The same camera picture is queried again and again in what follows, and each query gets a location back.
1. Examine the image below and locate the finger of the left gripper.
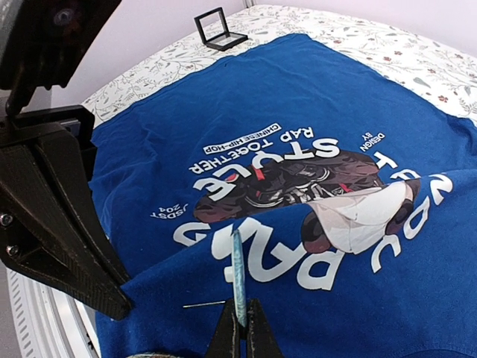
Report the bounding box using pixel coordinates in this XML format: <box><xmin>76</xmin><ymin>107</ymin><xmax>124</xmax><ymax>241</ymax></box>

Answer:
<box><xmin>1</xmin><ymin>145</ymin><xmax>133</xmax><ymax>321</ymax></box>

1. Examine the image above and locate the black brooch box yellow brooch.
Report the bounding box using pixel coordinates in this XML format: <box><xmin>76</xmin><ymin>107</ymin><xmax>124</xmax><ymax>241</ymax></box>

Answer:
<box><xmin>194</xmin><ymin>7</ymin><xmax>249</xmax><ymax>51</ymax></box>

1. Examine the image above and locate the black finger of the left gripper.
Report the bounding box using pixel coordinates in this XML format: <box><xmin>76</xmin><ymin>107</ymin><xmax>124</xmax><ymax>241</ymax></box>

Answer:
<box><xmin>35</xmin><ymin>131</ymin><xmax>129</xmax><ymax>298</ymax></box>

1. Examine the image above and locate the floral patterned tablecloth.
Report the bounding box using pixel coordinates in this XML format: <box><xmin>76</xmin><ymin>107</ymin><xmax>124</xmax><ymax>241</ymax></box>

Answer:
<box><xmin>82</xmin><ymin>4</ymin><xmax>476</xmax><ymax>125</ymax></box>

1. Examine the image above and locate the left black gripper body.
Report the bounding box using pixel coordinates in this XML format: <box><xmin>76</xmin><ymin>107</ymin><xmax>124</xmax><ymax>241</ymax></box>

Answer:
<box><xmin>1</xmin><ymin>105</ymin><xmax>96</xmax><ymax>194</ymax></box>

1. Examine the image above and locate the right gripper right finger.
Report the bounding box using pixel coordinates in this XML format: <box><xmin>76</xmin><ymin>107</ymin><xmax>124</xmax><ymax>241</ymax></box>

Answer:
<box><xmin>246</xmin><ymin>298</ymin><xmax>284</xmax><ymax>358</ymax></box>

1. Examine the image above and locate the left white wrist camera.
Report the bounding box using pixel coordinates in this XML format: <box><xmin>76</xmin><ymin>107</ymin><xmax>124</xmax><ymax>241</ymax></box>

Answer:
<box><xmin>1</xmin><ymin>1</ymin><xmax>120</xmax><ymax>116</ymax></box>

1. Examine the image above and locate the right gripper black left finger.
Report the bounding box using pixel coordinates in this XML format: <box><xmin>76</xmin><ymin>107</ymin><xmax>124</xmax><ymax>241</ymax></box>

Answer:
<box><xmin>204</xmin><ymin>299</ymin><xmax>241</xmax><ymax>358</ymax></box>

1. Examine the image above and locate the blue printed t-shirt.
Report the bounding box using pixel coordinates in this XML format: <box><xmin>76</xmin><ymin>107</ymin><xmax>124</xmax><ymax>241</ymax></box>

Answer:
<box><xmin>90</xmin><ymin>34</ymin><xmax>476</xmax><ymax>357</ymax></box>

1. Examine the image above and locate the round light blue brooch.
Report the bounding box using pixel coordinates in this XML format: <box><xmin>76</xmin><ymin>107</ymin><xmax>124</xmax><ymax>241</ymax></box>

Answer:
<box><xmin>231</xmin><ymin>229</ymin><xmax>247</xmax><ymax>328</ymax></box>

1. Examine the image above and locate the round yellow blue brooch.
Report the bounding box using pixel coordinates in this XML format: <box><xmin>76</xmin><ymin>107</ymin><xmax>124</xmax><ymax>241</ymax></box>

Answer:
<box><xmin>127</xmin><ymin>352</ymin><xmax>168</xmax><ymax>358</ymax></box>

